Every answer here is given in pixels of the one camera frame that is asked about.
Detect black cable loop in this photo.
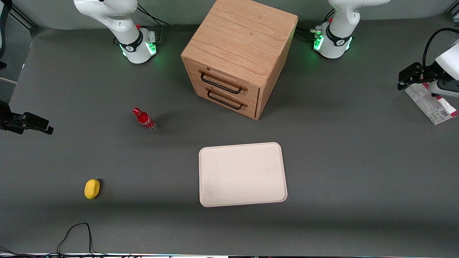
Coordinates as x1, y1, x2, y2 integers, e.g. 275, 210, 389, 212
57, 223, 95, 255

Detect black hanging strap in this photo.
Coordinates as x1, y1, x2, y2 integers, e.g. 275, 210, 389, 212
0, 0, 13, 69

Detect black left arm base cables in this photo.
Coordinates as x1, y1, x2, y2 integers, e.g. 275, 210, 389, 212
295, 9, 336, 38

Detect aluminium frame bar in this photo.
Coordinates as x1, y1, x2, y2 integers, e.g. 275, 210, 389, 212
9, 6, 37, 30

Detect black arm base cables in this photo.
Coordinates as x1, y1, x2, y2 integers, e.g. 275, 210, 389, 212
295, 9, 336, 38
137, 3, 171, 28

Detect dark grey table mat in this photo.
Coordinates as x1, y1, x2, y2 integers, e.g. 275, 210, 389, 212
0, 14, 459, 255

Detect black drawer handle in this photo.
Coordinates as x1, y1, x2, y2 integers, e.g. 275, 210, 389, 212
198, 70, 248, 95
206, 88, 248, 110

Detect red cola bottle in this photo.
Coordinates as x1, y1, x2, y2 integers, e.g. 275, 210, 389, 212
132, 107, 157, 132

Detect wooden drawer cabinet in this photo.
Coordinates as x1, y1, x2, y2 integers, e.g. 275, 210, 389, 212
181, 0, 298, 120

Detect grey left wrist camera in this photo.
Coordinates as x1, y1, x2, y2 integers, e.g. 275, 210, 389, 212
429, 79, 459, 98

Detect black right arm base cables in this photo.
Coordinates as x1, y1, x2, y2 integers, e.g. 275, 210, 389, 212
137, 3, 171, 28

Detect red tartan cookie box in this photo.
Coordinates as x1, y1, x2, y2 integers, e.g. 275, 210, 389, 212
404, 83, 459, 126

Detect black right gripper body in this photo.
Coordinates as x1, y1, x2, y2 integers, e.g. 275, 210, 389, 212
0, 100, 24, 134

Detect wooden drawer front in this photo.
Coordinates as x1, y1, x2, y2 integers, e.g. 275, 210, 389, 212
194, 81, 257, 119
186, 59, 260, 105

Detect cream plastic tray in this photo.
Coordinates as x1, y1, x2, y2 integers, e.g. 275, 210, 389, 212
198, 142, 288, 208

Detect yellow lemon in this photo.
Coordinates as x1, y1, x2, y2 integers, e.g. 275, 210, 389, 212
84, 178, 101, 200

